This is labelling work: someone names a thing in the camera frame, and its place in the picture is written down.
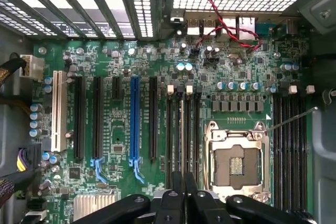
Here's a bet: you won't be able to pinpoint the light blue slot latch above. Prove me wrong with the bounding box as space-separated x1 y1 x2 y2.
128 157 145 186
90 157 108 183

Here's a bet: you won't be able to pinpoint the CPU socket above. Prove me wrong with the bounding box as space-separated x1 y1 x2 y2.
203 120 271 205

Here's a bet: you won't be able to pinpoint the silver socket cover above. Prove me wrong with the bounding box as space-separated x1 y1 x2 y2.
208 129 265 195

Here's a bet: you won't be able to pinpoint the silver finned heatsink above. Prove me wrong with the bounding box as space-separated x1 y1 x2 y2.
72 194 117 222

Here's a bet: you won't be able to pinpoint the long black expansion slot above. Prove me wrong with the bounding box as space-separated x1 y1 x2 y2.
92 76 104 158
74 76 86 164
149 76 159 161

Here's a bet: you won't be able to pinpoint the blue expansion slot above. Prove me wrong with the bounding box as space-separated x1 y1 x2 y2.
130 76 140 161

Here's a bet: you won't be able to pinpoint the thin metal locking lever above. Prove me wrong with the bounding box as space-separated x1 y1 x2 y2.
264 106 319 133

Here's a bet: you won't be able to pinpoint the grey metal PC case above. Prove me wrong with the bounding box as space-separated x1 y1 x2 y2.
0 0 336 224

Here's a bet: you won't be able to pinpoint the short black expansion slot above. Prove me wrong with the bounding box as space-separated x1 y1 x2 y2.
111 77 121 101

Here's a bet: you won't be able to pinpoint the green motherboard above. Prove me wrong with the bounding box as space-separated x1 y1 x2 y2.
33 37 313 224

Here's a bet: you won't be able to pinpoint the white expansion slot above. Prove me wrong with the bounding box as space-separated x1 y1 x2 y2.
51 70 68 153

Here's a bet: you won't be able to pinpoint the blue rear port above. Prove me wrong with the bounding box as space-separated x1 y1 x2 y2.
254 22 277 35

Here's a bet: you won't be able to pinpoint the white power connector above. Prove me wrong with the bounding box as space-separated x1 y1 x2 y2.
19 54 46 82

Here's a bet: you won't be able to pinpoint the dark rear port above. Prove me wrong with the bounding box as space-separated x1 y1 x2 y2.
278 17 299 35

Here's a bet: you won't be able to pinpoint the black connector purple yellow wires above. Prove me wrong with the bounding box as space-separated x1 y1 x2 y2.
15 144 43 174

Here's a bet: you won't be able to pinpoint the braided black cable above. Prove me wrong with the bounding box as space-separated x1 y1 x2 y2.
0 60 27 90
0 167 43 204

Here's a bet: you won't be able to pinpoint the yellow wire bundle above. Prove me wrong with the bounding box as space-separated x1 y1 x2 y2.
0 95 36 117

